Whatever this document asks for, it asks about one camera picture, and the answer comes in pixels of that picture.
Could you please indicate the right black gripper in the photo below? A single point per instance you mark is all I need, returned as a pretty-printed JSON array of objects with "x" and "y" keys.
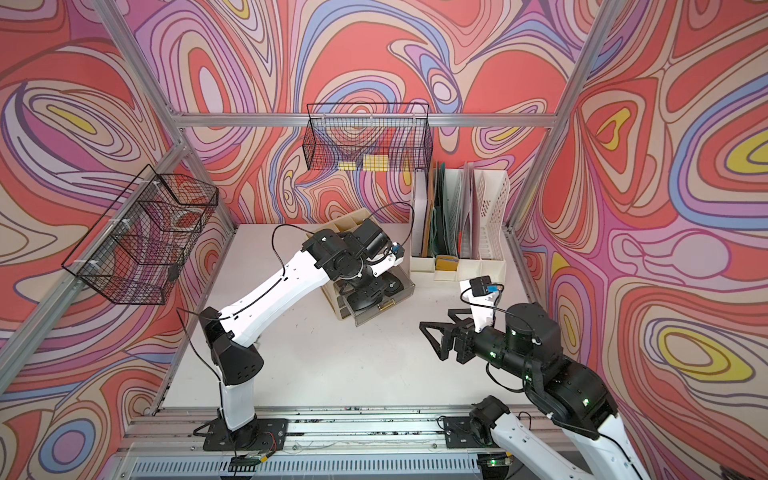
[{"x": 464, "y": 330}]

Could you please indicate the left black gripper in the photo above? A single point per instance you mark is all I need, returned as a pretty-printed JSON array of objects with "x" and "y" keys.
[{"x": 379, "y": 288}]

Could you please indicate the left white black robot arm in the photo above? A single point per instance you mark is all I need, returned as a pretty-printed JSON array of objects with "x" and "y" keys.
[{"x": 231, "y": 332}]

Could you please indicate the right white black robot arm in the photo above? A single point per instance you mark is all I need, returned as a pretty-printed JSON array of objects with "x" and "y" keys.
[{"x": 570, "y": 394}]

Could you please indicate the cream drawer organizer cabinet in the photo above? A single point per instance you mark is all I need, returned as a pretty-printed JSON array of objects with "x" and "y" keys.
[{"x": 341, "y": 250}]

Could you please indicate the green folder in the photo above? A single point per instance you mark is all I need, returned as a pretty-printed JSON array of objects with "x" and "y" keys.
[{"x": 446, "y": 210}]

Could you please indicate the white file organizer rack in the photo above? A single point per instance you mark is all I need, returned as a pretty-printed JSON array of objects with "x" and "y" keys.
[{"x": 486, "y": 193}]

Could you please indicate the yellow sticky notes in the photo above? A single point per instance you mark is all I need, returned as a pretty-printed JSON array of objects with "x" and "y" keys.
[{"x": 366, "y": 163}]

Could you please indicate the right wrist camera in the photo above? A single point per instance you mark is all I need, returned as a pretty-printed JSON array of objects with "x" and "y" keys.
[{"x": 482, "y": 295}]

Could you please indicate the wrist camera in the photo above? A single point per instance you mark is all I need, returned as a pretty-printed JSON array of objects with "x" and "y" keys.
[
  {"x": 482, "y": 295},
  {"x": 392, "y": 256}
]

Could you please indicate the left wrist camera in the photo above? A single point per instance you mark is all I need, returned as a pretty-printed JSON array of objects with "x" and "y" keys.
[{"x": 392, "y": 256}]

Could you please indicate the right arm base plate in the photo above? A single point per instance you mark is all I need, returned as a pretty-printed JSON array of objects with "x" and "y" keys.
[{"x": 457, "y": 432}]

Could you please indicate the aluminium front rail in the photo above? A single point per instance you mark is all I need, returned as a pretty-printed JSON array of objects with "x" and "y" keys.
[{"x": 314, "y": 443}]

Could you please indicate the back black wire basket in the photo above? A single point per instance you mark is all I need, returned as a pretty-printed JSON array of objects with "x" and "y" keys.
[{"x": 347, "y": 130}]

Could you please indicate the black wire basket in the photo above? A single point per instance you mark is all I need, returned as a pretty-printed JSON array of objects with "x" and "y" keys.
[
  {"x": 347, "y": 130},
  {"x": 144, "y": 238}
]

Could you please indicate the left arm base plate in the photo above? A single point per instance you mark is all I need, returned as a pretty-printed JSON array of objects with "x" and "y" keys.
[{"x": 259, "y": 435}]

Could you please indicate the left black wire basket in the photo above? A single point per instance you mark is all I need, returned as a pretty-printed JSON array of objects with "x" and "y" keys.
[{"x": 144, "y": 238}]

